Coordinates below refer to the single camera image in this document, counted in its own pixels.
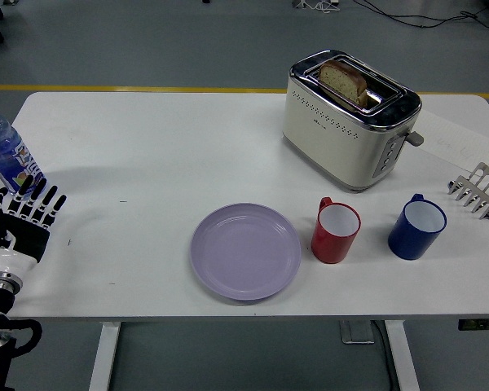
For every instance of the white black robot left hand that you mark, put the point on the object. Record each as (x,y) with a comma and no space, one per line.
(12,244)

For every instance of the brown bread slice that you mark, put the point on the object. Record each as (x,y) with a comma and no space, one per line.
(344,81)

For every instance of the clear blue-label water bottle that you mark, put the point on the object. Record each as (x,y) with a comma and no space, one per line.
(6,150)

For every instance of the black table control panel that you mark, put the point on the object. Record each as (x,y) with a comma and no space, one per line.
(481,324)

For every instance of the white table leg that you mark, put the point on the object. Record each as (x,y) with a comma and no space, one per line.
(104,354)
(403,354)

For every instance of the white paper sheet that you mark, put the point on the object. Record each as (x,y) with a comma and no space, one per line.
(456,138)

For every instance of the grey under-table bracket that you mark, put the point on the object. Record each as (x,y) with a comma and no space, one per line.
(356,330)

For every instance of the red mug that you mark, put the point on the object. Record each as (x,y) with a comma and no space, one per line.
(334,230)

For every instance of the lilac round plate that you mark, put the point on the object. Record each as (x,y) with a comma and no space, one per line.
(245,251)

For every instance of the silver metal toast rack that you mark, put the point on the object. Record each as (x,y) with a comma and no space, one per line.
(478,189)

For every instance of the cream chrome toaster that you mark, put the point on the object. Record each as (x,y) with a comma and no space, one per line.
(342,134)

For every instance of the blue mug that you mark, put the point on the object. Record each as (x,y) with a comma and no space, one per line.
(416,228)

